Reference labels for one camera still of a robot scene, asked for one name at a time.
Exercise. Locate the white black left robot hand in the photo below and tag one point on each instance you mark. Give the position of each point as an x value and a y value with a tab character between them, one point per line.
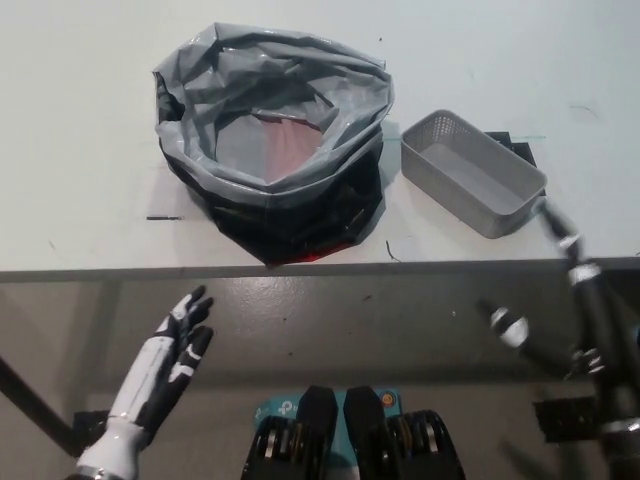
160	360

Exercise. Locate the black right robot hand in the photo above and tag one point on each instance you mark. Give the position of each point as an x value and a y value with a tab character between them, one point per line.
587	295

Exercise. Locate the grey mesh rectangular container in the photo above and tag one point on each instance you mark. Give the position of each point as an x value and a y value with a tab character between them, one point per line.
450	192

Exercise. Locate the grey black plastic bag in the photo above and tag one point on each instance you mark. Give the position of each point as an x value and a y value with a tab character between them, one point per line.
310	220

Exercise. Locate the black slanted table leg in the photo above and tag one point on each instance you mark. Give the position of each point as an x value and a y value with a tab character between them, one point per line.
30	400

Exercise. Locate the thin black tape strip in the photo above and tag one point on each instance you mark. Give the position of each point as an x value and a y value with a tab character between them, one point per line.
165	218

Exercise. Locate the black tape patch on table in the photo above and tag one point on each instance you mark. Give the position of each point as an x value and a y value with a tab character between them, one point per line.
520	152

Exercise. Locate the black teal robot body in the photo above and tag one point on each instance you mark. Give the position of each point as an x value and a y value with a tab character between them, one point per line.
315	415

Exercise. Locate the clear tape patch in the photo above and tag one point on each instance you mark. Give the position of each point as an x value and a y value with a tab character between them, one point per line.
170	195

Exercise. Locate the black table leg bracket left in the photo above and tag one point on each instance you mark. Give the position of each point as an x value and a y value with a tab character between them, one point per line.
87	430

